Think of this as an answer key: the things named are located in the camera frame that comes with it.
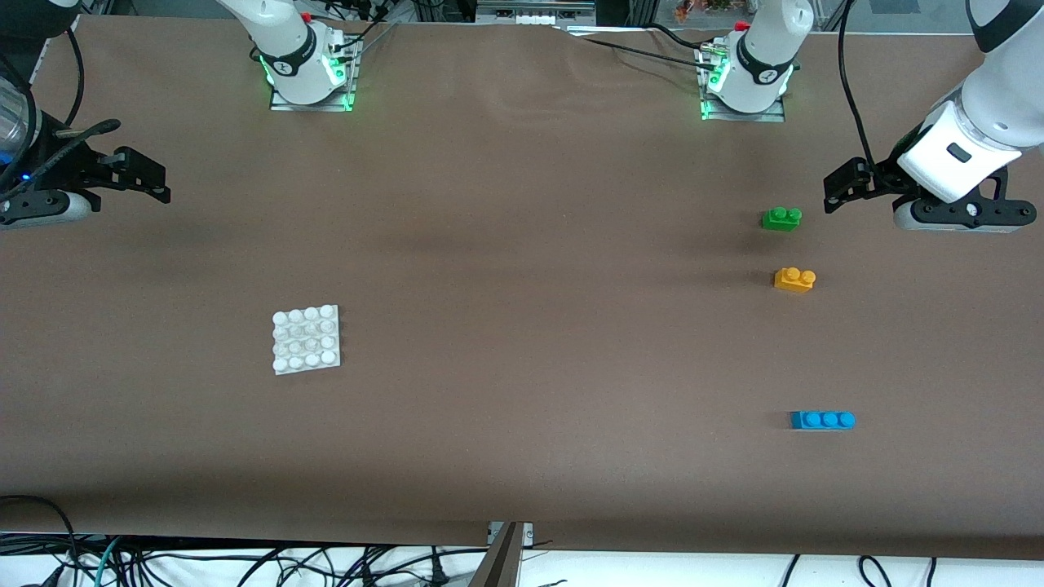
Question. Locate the white power strip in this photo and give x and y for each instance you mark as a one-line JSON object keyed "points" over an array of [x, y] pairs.
{"points": [[526, 19]]}

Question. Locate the dark slanted beam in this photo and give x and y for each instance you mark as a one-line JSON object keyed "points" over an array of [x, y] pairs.
{"points": [[497, 567]]}

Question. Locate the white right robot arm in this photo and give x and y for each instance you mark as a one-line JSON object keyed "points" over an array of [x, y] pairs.
{"points": [[289, 41]]}

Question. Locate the silver metal clamp bracket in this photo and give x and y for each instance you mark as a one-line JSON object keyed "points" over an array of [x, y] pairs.
{"points": [[526, 531]]}

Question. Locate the blue three-stud block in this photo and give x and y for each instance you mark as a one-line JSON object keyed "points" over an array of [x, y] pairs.
{"points": [[820, 421]]}

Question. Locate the brown table cover sheet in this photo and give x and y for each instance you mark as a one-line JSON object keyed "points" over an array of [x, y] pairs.
{"points": [[489, 448]]}

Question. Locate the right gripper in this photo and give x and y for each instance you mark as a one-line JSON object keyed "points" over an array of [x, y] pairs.
{"points": [[75, 169]]}

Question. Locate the white studded base plate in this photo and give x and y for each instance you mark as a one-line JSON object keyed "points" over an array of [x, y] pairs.
{"points": [[306, 341]]}

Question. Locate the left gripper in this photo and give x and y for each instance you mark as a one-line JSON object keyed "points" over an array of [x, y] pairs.
{"points": [[883, 180]]}

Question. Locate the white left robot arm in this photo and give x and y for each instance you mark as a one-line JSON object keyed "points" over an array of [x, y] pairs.
{"points": [[1003, 90]]}

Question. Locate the green two-stud block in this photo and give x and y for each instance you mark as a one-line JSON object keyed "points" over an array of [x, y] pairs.
{"points": [[780, 220]]}

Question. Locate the yellow two-stud block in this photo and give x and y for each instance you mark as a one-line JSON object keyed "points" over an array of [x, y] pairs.
{"points": [[793, 281]]}

